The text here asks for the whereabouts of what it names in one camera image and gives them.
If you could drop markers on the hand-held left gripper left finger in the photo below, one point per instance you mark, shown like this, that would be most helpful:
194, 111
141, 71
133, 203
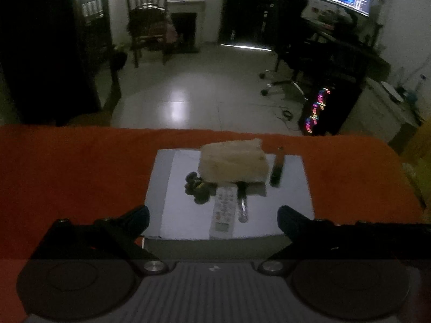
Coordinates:
140, 217

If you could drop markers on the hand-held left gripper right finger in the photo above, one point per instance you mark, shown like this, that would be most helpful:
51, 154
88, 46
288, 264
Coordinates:
289, 221

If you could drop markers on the grey desktop board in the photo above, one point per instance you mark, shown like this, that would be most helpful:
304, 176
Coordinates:
181, 215

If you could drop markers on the black marker pen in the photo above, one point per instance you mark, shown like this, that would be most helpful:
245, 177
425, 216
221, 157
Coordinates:
276, 171

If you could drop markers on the dark toy figure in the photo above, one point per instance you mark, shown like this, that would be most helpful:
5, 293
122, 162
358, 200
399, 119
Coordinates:
197, 189

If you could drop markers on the white remote control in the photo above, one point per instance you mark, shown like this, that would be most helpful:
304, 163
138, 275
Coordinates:
223, 212

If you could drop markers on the beige cloth bag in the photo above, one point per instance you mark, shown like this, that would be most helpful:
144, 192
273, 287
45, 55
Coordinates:
229, 165

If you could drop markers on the orange blanket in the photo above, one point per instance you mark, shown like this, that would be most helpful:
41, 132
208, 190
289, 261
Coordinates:
67, 175

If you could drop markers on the computer tower with coloured fans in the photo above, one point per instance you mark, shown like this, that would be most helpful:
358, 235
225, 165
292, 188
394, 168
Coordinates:
336, 107

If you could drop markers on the white side cabinet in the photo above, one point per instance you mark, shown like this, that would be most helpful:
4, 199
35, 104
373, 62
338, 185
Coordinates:
377, 107

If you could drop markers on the black computer desk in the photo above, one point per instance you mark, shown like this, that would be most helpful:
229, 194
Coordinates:
353, 53

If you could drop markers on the black office chair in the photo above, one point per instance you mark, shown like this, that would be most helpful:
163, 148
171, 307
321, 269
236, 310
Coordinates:
290, 40

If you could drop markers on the dark clothes pile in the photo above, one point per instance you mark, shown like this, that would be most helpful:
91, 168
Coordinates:
148, 22

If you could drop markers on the dark curtain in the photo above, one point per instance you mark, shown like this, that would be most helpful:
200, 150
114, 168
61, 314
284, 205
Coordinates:
40, 40

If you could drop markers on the white fireplace surround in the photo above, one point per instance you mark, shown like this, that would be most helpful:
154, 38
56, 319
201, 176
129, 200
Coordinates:
185, 5

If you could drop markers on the dark cabinet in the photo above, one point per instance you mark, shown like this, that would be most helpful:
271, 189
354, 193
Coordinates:
245, 6

